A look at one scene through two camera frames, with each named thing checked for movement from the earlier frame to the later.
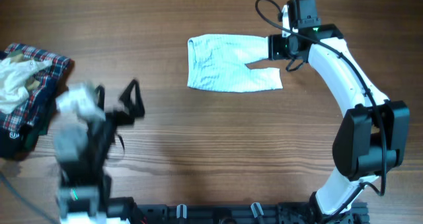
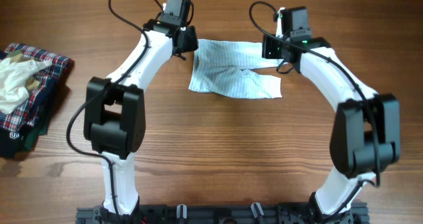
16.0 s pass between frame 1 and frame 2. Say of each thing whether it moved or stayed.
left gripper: moved
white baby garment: stayed
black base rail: stayed
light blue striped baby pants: moved
